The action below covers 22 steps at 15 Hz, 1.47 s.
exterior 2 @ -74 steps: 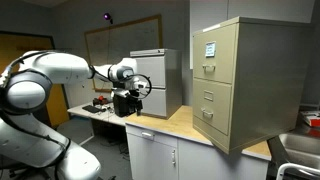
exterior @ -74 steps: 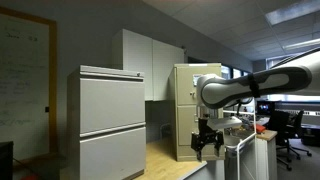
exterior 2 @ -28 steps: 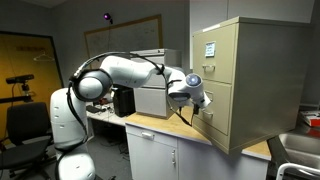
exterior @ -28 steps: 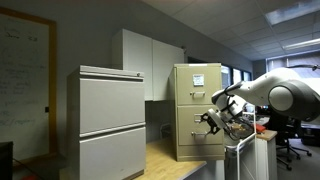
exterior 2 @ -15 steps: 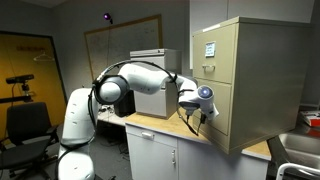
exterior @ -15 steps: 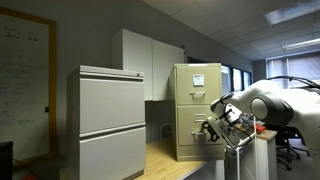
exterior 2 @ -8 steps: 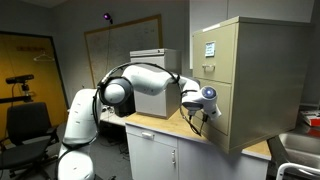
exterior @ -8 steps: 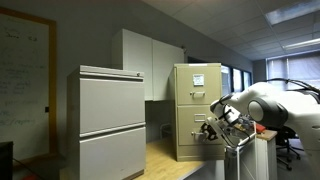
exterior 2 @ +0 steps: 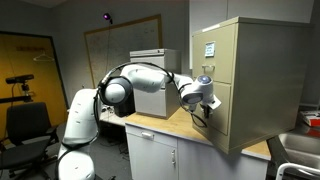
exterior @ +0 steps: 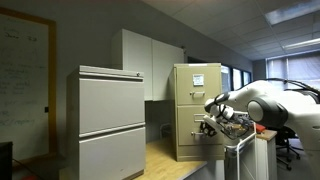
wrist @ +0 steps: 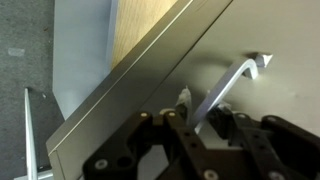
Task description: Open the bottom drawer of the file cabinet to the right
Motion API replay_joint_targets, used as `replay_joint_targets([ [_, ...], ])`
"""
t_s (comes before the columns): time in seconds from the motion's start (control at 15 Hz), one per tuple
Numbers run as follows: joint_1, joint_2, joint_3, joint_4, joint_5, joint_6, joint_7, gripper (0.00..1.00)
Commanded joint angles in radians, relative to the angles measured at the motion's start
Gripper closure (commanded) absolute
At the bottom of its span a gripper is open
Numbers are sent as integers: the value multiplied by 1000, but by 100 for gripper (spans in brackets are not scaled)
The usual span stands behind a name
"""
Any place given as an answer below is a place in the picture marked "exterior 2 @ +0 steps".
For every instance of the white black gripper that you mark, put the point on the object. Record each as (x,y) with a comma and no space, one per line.
(210,102)

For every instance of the beige unlabelled cabinet drawer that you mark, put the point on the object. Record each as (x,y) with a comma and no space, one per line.
(220,120)

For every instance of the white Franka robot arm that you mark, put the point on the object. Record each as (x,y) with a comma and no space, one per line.
(80,116)

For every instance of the beige cabinet drawer with label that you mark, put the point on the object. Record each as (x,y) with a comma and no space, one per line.
(223,66)

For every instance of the small gray file cabinet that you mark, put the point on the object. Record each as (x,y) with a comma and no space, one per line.
(150,101)

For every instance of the beige metal file cabinet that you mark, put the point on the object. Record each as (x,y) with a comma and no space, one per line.
(266,83)

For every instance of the white cabinet with wooden top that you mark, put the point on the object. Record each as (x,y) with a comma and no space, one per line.
(153,156)

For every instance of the black computer box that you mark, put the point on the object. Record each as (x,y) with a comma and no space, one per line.
(126,110)

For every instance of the white desk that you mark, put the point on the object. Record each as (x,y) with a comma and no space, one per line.
(111,118)

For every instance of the stainless steel sink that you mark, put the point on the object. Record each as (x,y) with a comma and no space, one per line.
(300,146)

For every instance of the wood-framed whiteboard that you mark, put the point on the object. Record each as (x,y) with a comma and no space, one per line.
(126,43)

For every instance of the red and white box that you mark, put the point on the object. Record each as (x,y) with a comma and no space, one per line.
(312,118)

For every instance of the black office chair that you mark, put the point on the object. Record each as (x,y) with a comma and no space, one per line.
(28,120)

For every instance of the yellow door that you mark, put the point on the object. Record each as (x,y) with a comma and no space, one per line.
(20,63)

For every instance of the white metal tube frame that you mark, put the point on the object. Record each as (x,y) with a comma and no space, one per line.
(293,167)

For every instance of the camera with purple light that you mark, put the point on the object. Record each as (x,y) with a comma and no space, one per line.
(107,16)

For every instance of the black camera on stand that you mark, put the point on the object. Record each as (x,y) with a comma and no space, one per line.
(19,79)

